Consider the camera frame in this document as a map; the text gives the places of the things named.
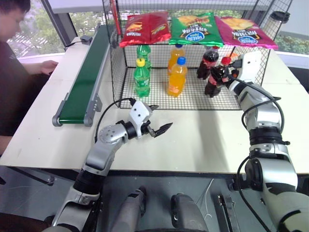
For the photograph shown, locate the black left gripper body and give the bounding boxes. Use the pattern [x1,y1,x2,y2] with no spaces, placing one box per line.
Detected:
[141,111,156,138]

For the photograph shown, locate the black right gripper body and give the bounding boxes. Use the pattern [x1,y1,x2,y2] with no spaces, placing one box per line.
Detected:
[226,59,243,82]

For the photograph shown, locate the cola bottle with red cap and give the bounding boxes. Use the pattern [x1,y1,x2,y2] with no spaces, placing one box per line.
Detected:
[196,45,221,80]
[204,56,233,99]

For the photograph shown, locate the green conveyor belt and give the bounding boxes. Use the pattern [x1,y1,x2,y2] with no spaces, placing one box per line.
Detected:
[52,24,114,128]

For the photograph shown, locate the person's bare hand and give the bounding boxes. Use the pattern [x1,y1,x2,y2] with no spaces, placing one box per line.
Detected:
[30,60,59,75]

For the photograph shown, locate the green soda bottle yellow cap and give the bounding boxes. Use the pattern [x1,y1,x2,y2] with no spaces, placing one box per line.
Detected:
[133,58,152,98]

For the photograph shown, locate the orange soda bottle blue cap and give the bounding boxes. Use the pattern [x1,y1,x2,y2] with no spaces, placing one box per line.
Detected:
[167,56,188,98]
[167,43,187,76]

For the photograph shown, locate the magenta chips bag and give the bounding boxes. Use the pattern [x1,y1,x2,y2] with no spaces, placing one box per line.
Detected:
[214,15,279,51]

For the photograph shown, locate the green chips bag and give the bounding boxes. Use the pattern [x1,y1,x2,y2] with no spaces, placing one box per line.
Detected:
[168,12,224,48]

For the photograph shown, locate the clear cup with black lid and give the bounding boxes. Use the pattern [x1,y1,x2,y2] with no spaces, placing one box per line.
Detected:
[264,10,291,49]

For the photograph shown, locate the red chips bag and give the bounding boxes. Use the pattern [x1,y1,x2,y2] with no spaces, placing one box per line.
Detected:
[119,10,172,48]

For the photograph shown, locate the red hanging strip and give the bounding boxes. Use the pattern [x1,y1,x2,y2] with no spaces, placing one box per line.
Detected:
[109,0,122,37]

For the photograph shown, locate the grey table support strut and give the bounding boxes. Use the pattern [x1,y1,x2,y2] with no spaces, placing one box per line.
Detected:
[6,166,56,187]

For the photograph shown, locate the person in dark shirt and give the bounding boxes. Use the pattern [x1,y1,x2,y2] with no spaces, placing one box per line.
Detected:
[0,0,59,156]

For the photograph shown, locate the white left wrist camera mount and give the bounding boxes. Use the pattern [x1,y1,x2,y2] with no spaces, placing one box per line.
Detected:
[127,101,153,140]

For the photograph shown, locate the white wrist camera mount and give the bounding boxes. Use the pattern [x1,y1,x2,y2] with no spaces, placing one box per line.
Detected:
[127,101,153,140]
[237,50,263,86]

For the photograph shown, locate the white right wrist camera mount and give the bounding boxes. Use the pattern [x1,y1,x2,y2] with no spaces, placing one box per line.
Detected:
[237,50,263,86]

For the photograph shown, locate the black wire rack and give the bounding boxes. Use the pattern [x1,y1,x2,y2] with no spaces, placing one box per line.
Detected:
[102,0,291,111]

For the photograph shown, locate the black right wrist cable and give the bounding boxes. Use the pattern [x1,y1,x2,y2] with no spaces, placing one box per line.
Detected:
[228,72,285,132]

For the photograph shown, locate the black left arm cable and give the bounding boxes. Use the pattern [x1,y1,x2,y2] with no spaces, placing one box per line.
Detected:
[94,97,136,144]

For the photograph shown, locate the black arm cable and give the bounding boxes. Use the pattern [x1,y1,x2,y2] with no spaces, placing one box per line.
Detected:
[236,154,261,224]
[94,97,136,144]

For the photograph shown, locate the thin white wires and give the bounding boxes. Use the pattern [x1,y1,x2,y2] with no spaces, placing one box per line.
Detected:
[195,178,216,232]

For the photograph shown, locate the black right upper arm cable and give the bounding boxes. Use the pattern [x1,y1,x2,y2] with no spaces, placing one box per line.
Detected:
[236,154,261,224]

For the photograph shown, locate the black metal bracket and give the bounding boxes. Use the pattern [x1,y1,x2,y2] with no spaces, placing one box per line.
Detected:
[216,193,237,232]

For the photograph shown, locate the black adapter cable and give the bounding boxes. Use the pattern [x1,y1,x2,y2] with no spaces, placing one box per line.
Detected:
[63,40,83,52]

